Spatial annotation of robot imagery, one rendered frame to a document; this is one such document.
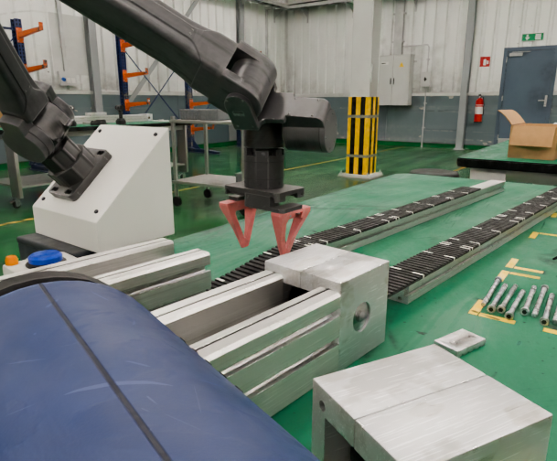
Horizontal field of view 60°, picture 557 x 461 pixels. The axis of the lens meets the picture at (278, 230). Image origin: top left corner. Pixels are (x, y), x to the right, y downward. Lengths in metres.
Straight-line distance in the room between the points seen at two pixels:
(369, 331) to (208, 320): 0.18
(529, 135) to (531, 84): 8.93
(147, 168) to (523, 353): 0.68
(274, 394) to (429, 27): 11.82
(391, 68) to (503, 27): 2.38
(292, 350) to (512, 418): 0.19
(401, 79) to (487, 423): 11.72
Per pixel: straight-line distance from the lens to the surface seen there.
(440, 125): 11.90
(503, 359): 0.57
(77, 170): 0.99
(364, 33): 6.98
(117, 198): 0.91
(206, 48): 0.62
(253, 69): 0.63
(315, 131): 0.63
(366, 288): 0.50
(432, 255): 0.77
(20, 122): 0.91
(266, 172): 0.67
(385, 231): 0.98
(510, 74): 11.54
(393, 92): 12.01
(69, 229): 0.98
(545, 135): 2.53
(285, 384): 0.44
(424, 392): 0.31
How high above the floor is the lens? 1.04
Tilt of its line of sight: 15 degrees down
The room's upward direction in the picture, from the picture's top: straight up
